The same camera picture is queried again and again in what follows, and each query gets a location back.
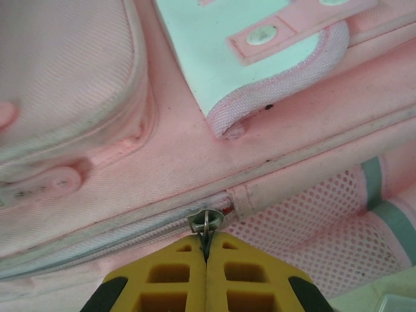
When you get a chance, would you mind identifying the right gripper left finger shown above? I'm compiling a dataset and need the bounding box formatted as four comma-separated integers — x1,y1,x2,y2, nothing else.
83,235,209,312

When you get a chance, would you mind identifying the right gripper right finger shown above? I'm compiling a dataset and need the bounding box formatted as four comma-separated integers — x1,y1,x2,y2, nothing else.
207,232,332,312

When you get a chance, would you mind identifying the pink school backpack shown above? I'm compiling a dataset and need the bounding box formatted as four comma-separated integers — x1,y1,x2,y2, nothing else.
0,0,416,312

